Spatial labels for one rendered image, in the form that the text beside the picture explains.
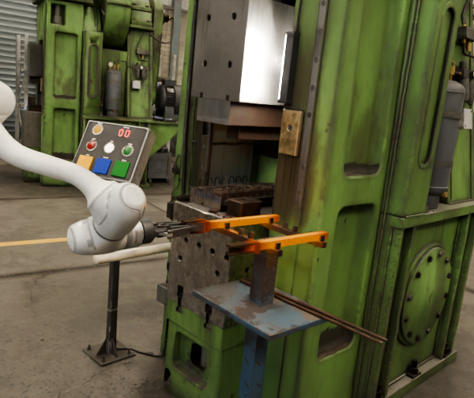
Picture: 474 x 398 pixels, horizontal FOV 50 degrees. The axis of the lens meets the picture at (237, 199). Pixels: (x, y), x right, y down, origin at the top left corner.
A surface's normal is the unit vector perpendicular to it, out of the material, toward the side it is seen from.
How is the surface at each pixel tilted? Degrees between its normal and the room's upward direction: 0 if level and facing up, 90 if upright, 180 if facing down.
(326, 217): 90
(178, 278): 90
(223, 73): 90
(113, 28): 122
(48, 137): 90
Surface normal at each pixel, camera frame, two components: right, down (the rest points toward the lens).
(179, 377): -0.72, 0.06
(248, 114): 0.69, 0.21
